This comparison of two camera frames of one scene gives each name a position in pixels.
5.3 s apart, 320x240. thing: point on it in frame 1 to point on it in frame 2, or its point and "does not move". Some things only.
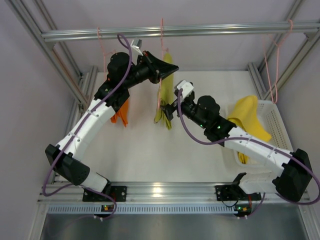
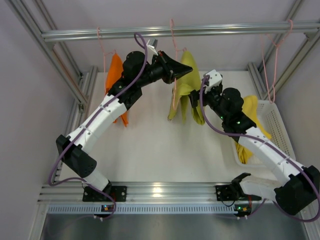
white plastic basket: x=271 y=119 does not move
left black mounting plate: x=118 y=193 does not move
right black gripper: x=176 y=106 to x=195 y=94
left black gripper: x=152 y=71 to x=166 y=70
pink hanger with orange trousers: x=105 y=55 does not move
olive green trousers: x=166 y=92 to x=191 y=81
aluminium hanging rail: x=140 y=32 does not move
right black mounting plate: x=228 y=193 does not move
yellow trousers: x=246 y=112 does not move
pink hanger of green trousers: x=163 y=49 to x=184 y=49
